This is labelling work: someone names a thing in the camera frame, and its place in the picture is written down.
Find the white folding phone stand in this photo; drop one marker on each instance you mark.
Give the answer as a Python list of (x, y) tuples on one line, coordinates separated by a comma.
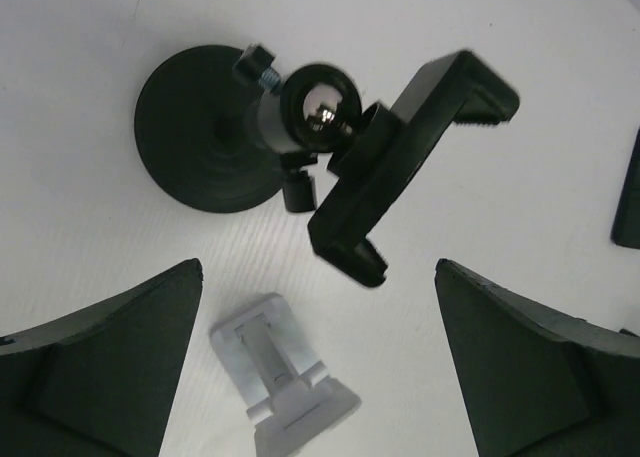
[(290, 395)]

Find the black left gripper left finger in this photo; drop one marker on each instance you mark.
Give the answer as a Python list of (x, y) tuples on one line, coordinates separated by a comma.
[(101, 381)]

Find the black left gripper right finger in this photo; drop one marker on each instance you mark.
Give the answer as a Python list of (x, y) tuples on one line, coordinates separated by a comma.
[(536, 381)]

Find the black round-base clamp phone stand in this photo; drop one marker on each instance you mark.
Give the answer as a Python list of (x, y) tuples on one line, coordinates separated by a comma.
[(221, 131)]

